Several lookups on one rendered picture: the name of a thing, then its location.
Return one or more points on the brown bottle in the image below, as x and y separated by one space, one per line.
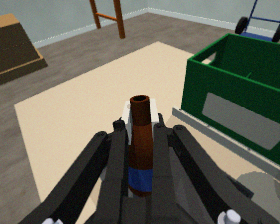
141 148

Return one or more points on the dark grey rectangular tray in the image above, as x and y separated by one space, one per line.
186 195

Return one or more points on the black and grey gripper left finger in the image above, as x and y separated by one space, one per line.
66 201

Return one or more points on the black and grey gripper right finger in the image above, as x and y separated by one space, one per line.
224 203

